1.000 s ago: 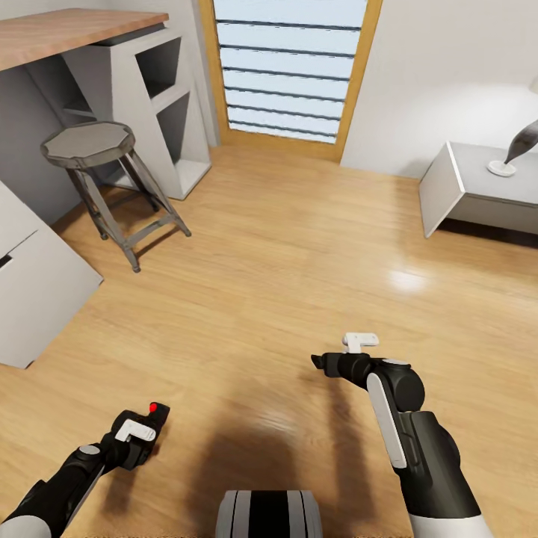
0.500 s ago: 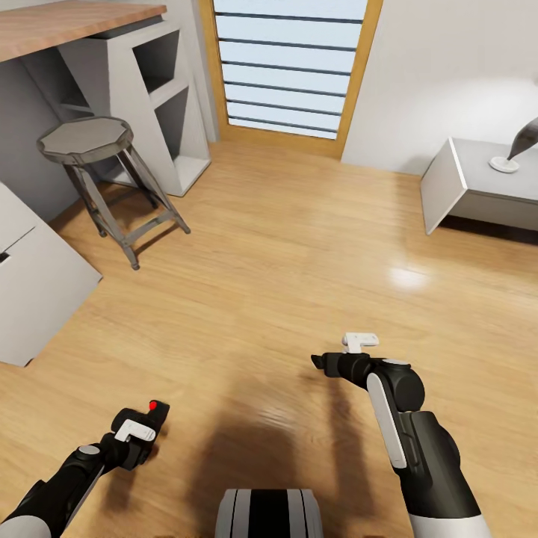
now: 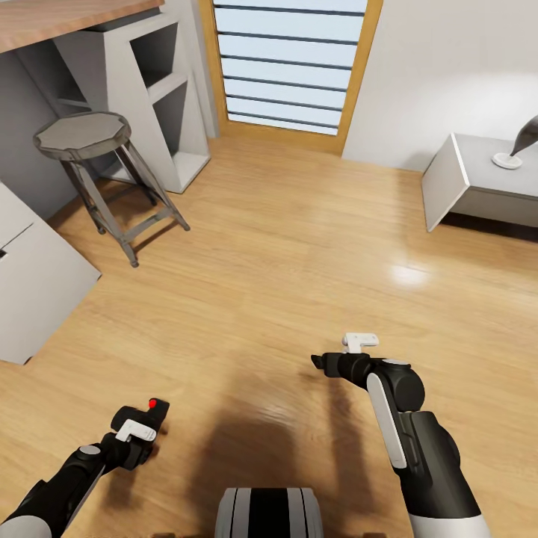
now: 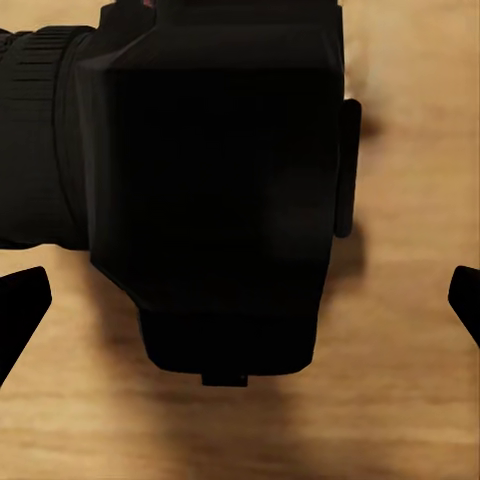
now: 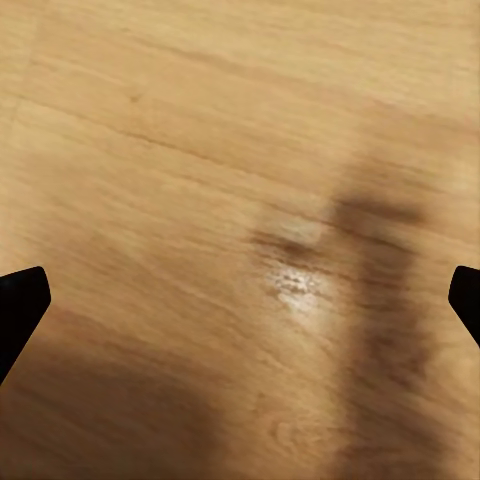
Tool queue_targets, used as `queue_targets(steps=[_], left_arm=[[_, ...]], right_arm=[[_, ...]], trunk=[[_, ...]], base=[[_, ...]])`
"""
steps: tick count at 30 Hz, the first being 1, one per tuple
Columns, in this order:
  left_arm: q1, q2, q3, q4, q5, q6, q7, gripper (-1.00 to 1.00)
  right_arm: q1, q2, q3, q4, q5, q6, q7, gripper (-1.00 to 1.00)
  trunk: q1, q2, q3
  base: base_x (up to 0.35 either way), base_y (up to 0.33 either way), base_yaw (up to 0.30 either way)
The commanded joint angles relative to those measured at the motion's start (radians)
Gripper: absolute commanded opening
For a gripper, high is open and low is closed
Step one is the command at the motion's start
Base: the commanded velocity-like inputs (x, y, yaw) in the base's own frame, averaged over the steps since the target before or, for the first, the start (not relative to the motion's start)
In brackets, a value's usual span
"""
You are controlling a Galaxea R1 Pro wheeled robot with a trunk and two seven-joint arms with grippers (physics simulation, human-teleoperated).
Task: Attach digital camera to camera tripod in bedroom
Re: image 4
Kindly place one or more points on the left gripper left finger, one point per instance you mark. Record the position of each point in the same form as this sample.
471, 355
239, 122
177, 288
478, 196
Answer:
24, 300

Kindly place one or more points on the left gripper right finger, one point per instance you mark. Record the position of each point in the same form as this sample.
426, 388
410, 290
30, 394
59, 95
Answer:
464, 297

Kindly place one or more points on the digital camera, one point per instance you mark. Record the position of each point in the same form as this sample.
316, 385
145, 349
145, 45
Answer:
204, 154

